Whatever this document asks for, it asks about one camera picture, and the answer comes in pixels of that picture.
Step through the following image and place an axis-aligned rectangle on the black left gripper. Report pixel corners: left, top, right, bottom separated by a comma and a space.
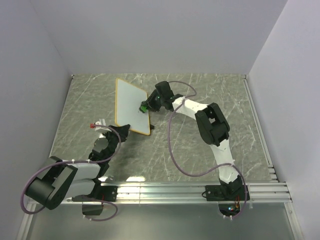
102, 124, 131, 162

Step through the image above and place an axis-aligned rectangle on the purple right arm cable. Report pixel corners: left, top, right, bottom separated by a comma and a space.
167, 80, 248, 219

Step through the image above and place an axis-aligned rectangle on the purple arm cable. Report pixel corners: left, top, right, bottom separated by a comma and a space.
20, 125, 122, 222
167, 80, 248, 219

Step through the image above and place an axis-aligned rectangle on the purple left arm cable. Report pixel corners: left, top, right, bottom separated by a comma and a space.
20, 125, 122, 222

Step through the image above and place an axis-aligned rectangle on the green black whiteboard eraser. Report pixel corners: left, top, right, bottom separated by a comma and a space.
139, 105, 148, 113

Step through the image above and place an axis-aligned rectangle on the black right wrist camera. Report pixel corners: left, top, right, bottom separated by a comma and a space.
155, 81, 174, 100

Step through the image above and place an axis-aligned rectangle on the yellow framed whiteboard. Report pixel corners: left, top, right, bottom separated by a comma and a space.
114, 78, 151, 136

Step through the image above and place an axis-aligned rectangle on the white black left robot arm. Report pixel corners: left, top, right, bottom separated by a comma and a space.
20, 121, 131, 214

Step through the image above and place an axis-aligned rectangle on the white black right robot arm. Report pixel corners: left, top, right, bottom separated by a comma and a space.
139, 90, 249, 201

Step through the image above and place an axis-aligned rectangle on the aluminium mounting rail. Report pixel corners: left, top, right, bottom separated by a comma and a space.
67, 181, 293, 206

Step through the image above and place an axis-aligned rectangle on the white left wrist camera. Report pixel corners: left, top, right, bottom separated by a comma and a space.
90, 118, 111, 134

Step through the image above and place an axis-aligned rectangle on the aluminium side rail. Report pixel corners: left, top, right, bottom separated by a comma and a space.
241, 74, 279, 182

